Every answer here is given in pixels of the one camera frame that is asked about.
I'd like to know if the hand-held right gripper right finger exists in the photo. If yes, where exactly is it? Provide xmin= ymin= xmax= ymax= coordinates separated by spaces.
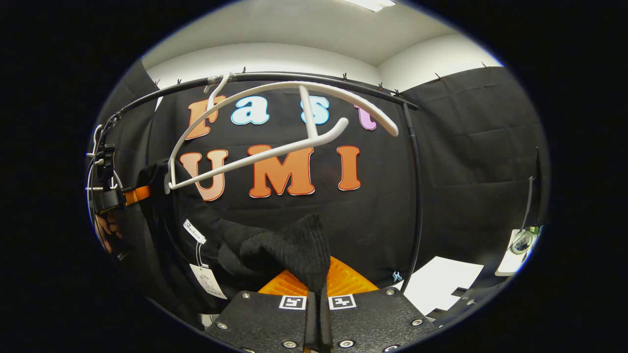
xmin=319 ymin=255 xmax=436 ymax=353

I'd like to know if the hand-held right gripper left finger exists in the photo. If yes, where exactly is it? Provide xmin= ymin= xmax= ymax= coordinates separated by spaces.
xmin=204 ymin=267 xmax=320 ymax=353

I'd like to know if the black ribbed jacket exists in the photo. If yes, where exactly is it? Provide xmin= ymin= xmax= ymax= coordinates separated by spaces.
xmin=136 ymin=159 xmax=332 ymax=314

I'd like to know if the white clothes hanger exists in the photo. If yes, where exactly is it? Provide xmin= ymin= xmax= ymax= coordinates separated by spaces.
xmin=166 ymin=71 xmax=399 ymax=196
xmin=86 ymin=124 xmax=123 ymax=193

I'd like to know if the black clothes rack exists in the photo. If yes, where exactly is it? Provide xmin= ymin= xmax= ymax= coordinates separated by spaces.
xmin=101 ymin=72 xmax=425 ymax=281

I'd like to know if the white flat board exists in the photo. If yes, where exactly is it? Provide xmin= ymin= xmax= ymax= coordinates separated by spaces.
xmin=402 ymin=256 xmax=485 ymax=317

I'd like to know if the small white table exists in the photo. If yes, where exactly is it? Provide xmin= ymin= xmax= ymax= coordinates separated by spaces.
xmin=495 ymin=228 xmax=540 ymax=276

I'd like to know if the black backdrop cloth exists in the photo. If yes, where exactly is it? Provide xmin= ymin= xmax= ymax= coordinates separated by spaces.
xmin=96 ymin=61 xmax=550 ymax=324

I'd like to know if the round bowl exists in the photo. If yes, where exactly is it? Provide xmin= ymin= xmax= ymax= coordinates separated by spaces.
xmin=510 ymin=231 xmax=534 ymax=254

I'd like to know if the black monitor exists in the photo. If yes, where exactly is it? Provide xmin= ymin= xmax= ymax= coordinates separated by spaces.
xmin=526 ymin=147 xmax=546 ymax=231

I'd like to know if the ceiling light panel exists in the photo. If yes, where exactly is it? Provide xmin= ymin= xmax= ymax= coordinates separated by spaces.
xmin=341 ymin=0 xmax=397 ymax=13

